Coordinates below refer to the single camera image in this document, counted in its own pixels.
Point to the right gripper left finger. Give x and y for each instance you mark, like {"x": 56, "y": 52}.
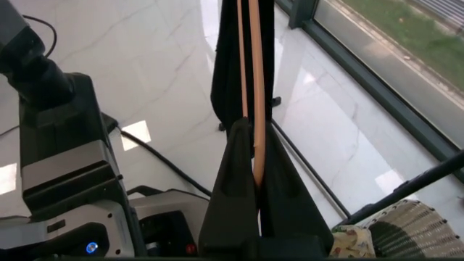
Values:
{"x": 228, "y": 210}

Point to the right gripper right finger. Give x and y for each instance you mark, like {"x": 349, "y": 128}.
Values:
{"x": 290, "y": 217}

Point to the pink clothes hanger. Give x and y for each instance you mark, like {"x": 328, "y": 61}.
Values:
{"x": 258, "y": 90}

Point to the black garment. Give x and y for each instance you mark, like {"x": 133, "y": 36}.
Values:
{"x": 226, "y": 72}

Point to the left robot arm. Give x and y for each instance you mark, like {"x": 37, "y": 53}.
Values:
{"x": 54, "y": 119}

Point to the black clothes rack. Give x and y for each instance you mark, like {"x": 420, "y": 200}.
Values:
{"x": 409, "y": 186}

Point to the white laundry basket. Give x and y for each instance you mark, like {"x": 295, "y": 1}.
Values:
{"x": 413, "y": 228}

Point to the cream printed garment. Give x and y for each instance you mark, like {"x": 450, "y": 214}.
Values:
{"x": 351, "y": 243}

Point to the window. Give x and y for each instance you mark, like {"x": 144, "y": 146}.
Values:
{"x": 369, "y": 87}

